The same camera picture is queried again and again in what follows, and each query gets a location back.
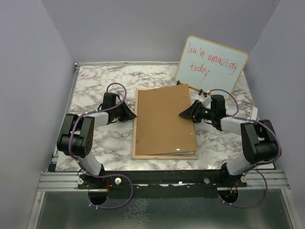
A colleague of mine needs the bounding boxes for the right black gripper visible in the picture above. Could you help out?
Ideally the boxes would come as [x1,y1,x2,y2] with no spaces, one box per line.
[180,100,215,124]

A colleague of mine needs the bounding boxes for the brown cardboard backing board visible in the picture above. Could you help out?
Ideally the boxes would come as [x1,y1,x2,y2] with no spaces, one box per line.
[134,83,198,156]

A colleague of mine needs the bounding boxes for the wooden picture frame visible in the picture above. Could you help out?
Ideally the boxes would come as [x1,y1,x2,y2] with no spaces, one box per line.
[131,87,199,161]

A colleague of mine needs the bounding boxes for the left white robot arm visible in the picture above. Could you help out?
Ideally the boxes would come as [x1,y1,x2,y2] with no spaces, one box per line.
[57,92,136,188]

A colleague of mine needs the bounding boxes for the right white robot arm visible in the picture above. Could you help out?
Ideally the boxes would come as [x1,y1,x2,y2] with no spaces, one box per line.
[179,94,282,187]

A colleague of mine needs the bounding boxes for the yellow-rimmed whiteboard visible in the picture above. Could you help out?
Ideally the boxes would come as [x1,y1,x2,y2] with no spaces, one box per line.
[175,36,249,98]

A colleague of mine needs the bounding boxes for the white whiteboard eraser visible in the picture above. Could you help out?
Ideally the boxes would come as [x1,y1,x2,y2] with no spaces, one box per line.
[250,106,258,120]

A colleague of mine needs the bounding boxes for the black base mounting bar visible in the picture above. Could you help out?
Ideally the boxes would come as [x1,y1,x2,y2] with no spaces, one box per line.
[78,169,247,199]

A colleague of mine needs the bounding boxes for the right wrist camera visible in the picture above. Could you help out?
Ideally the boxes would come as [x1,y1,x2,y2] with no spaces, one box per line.
[202,96,211,107]

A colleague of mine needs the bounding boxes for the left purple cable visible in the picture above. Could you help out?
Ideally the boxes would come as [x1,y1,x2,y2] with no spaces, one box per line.
[68,83,134,210]

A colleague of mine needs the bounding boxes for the purple cable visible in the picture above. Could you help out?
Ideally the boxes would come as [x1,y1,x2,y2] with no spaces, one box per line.
[207,89,282,208]
[68,83,134,210]

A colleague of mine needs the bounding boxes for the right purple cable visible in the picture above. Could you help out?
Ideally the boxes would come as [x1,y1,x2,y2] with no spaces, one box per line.
[207,89,282,208]

